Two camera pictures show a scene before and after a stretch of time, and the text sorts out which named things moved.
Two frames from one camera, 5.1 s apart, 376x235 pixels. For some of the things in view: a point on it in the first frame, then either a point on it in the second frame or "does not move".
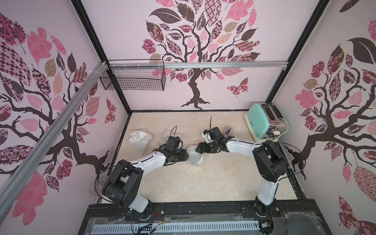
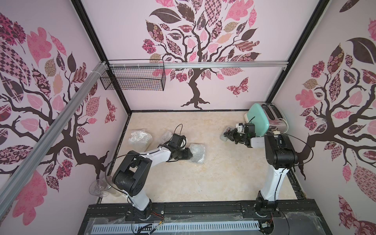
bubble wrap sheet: (195, 158) does not move
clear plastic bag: (140, 140) does not move
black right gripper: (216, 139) → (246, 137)
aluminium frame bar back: (264, 64) does not move
